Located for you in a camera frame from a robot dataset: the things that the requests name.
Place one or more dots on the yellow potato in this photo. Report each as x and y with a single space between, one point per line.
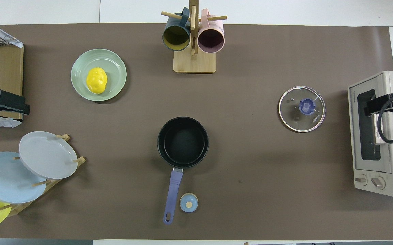
97 80

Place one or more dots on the brown table mat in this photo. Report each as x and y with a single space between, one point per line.
250 170

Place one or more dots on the grey plate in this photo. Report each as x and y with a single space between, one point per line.
46 156

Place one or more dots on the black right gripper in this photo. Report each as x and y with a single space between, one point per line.
383 103

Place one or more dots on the wooden mug tree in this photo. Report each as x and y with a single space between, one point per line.
194 64

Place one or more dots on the light green plate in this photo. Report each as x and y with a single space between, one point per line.
114 64

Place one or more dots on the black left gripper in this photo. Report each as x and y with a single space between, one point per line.
9 101

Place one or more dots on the light blue plate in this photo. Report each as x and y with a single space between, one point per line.
5 180

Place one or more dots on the pink mug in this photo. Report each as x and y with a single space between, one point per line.
211 39

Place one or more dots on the wooden plate rack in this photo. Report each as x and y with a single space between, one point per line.
16 207

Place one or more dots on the glass lid with blue knob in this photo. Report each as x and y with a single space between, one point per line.
291 119

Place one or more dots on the dark teal mug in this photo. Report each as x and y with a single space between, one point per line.
176 35

